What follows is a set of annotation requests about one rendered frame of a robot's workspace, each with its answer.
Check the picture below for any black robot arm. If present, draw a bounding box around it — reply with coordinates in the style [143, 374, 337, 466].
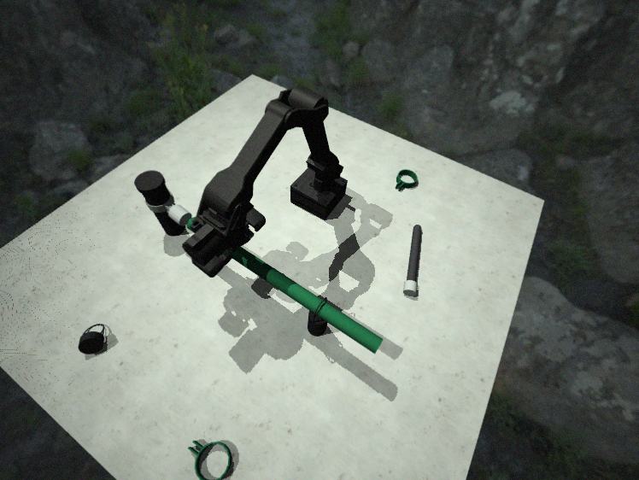
[181, 85, 343, 266]

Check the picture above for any black rod with white end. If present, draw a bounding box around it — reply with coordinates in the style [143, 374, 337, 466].
[403, 225, 421, 296]

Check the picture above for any green pipe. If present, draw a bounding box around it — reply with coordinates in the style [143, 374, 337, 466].
[229, 246, 383, 354]

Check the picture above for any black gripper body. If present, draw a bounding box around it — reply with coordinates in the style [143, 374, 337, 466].
[191, 208, 266, 278]

